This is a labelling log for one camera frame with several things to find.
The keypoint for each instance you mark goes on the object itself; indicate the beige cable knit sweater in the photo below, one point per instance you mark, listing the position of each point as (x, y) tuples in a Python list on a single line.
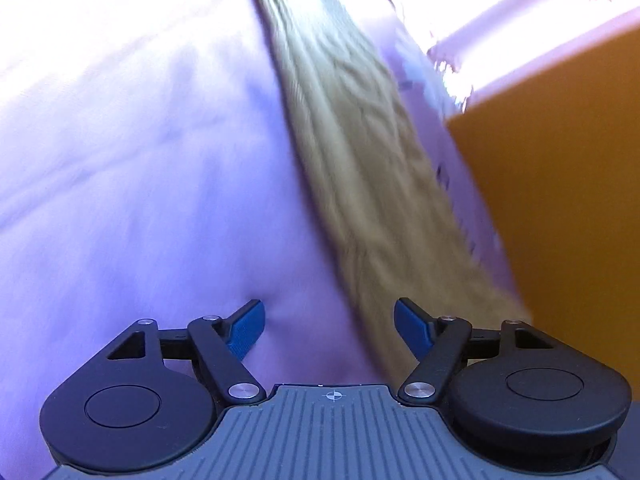
[(389, 221)]

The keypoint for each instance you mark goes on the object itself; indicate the orange headboard panel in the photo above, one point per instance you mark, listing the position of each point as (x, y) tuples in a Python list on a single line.
[(556, 158)]

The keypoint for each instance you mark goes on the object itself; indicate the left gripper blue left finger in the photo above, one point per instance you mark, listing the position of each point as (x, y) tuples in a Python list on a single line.
[(220, 346)]

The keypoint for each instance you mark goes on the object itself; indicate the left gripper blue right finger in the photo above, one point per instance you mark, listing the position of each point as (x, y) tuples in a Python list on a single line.
[(438, 344)]

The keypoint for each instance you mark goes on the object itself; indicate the pink bed sheet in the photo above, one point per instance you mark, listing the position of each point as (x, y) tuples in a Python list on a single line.
[(148, 170)]

